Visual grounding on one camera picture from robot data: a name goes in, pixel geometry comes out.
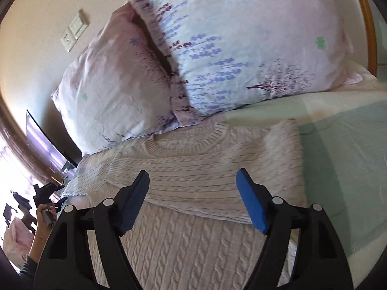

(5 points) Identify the person's left hand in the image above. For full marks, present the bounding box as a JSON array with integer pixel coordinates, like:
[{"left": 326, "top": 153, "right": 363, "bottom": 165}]
[{"left": 36, "top": 202, "right": 57, "bottom": 236}]

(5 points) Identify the patchwork floral bed quilt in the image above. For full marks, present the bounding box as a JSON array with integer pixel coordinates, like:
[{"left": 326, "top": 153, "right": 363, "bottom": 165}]
[{"left": 172, "top": 66, "right": 386, "bottom": 285}]

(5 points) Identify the person's left forearm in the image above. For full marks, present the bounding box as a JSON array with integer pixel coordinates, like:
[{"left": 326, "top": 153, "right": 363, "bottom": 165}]
[{"left": 18, "top": 231, "right": 50, "bottom": 288}]

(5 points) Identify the blue floral right pillow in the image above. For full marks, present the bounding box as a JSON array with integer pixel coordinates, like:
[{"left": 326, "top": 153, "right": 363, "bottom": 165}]
[{"left": 129, "top": 0, "right": 360, "bottom": 124}]

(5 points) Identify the black framed mirror panel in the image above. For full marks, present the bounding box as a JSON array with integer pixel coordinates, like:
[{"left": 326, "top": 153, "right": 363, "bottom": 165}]
[{"left": 26, "top": 110, "right": 77, "bottom": 172}]

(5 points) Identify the white wall switch plate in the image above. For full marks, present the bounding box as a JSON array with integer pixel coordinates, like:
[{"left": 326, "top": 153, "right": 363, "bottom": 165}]
[{"left": 69, "top": 9, "right": 89, "bottom": 40}]

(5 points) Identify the white wall socket plate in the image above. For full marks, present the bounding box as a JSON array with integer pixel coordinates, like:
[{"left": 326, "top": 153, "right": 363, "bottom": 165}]
[{"left": 60, "top": 28, "right": 76, "bottom": 52}]

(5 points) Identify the pink floral left pillow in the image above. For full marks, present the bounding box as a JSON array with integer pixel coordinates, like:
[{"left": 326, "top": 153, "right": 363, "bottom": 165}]
[{"left": 51, "top": 3, "right": 190, "bottom": 155}]

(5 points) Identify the wooden headboard frame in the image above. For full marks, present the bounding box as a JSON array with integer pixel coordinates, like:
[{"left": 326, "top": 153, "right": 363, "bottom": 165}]
[{"left": 359, "top": 0, "right": 378, "bottom": 77}]

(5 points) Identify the beige cable knit sweater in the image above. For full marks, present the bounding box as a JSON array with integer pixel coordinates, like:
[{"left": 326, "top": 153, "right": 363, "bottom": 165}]
[{"left": 64, "top": 120, "right": 306, "bottom": 289}]

